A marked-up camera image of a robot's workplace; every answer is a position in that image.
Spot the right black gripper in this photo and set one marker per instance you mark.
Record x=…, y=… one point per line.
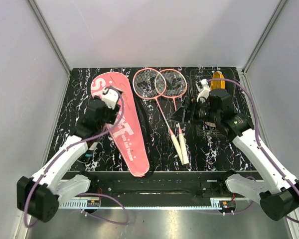
x=178, y=115

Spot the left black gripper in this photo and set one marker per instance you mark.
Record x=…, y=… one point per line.
x=112, y=114

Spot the pink racket bag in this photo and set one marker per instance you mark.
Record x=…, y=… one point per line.
x=127, y=135

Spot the black shuttlecock tube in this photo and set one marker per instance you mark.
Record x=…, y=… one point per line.
x=88, y=155

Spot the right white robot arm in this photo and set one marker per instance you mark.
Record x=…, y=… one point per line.
x=278, y=194

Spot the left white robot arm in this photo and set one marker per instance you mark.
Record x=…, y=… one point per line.
x=41, y=195

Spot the right pink badminton racket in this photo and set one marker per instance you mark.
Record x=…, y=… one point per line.
x=176, y=87

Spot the pink badminton racket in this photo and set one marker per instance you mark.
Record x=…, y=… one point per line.
x=176, y=87
x=150, y=84

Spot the left pink badminton racket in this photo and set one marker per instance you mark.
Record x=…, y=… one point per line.
x=150, y=84

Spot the pink patterned cup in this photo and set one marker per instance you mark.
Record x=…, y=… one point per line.
x=210, y=124

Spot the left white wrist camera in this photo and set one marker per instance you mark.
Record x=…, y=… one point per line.
x=110, y=96

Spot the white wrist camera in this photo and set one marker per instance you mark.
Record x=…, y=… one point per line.
x=110, y=96
x=203, y=90

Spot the black wire basket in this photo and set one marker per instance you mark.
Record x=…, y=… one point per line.
x=231, y=73

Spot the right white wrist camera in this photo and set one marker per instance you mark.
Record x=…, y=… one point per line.
x=203, y=90

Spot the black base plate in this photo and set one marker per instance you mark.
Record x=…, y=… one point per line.
x=182, y=189

